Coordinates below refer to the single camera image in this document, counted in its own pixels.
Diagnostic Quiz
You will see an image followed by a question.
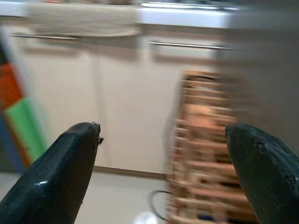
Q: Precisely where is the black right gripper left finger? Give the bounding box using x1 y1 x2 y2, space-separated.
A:
0 122 105 224

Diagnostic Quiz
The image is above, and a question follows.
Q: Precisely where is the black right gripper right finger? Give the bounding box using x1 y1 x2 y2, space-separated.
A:
225 124 299 224

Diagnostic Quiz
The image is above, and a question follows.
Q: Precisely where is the grey mini fridge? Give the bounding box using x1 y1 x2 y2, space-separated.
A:
216 4 299 154

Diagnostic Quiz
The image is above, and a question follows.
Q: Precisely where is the green foam mat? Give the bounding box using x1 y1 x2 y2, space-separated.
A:
5 97 49 161

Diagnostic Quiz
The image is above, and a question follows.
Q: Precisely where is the blue foam mat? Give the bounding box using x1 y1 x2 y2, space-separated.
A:
0 113 25 175

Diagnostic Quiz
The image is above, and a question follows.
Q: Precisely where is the wooden slatted rack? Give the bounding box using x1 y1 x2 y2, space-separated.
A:
167 70 260 224

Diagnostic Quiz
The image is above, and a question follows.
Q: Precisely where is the red foam mat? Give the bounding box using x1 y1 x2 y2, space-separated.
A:
0 63 25 112

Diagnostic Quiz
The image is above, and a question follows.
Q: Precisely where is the beige kitchen cabinet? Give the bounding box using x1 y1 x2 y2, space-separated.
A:
0 4 234 175

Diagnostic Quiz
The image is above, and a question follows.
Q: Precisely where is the beige counter cloth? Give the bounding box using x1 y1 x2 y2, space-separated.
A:
28 3 142 38

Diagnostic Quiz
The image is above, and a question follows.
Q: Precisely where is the thin black power cord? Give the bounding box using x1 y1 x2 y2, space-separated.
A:
149 189 175 222

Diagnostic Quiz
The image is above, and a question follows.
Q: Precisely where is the silver cabinet bar handle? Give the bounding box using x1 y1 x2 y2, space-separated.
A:
147 41 232 50
13 33 79 41

